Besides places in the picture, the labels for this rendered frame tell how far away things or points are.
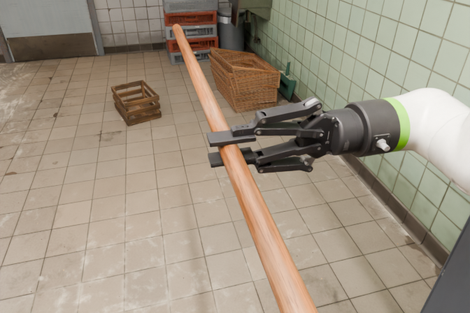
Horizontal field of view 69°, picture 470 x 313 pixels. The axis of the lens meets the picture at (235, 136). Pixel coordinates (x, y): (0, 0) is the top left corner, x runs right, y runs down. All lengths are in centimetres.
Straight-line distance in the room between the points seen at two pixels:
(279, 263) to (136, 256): 163
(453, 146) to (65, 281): 176
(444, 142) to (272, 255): 33
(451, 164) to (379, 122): 11
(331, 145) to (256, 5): 318
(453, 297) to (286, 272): 89
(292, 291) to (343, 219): 182
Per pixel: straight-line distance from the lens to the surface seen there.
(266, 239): 37
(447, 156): 58
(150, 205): 219
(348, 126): 55
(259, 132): 51
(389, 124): 58
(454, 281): 117
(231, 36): 434
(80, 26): 477
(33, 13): 483
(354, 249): 200
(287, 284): 33
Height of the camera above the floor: 147
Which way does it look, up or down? 32 degrees down
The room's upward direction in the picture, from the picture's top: straight up
